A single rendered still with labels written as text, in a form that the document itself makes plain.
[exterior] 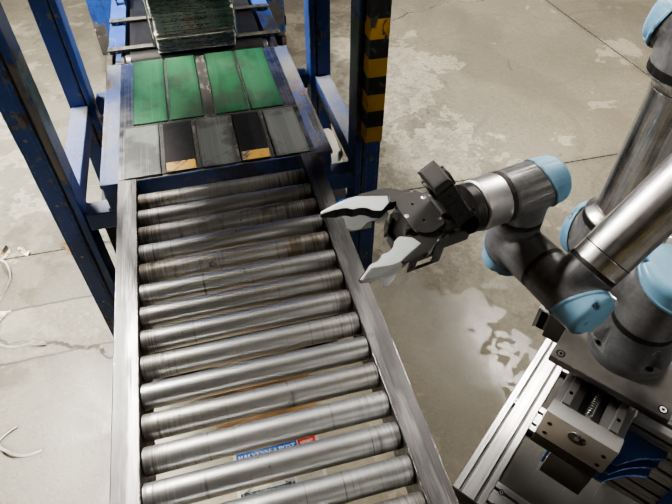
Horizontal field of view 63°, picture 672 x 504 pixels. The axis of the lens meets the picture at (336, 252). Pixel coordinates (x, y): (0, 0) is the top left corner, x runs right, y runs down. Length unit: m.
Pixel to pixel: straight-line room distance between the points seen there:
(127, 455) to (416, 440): 0.50
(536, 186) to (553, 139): 2.49
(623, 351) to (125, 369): 0.94
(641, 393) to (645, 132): 0.48
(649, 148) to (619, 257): 0.24
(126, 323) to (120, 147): 0.66
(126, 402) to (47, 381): 1.15
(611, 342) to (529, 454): 0.67
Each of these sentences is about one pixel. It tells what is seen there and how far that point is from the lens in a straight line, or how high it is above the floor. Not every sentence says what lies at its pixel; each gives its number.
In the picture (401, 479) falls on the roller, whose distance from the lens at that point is 1.00.
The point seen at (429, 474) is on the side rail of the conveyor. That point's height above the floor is 0.80.
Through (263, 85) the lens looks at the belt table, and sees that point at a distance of 1.92.
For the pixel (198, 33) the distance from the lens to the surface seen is 2.18.
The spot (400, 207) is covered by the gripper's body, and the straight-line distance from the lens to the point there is 0.72.
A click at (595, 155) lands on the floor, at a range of 3.25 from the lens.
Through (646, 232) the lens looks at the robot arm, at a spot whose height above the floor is 1.23.
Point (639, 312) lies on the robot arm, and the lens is 1.08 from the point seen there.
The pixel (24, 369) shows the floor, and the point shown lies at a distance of 2.32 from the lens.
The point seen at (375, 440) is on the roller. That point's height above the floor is 0.80.
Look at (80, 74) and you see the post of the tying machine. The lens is 2.12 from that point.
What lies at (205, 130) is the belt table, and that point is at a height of 0.80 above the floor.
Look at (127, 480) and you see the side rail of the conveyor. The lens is 1.04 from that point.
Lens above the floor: 1.72
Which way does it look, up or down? 46 degrees down
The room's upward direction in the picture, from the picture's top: straight up
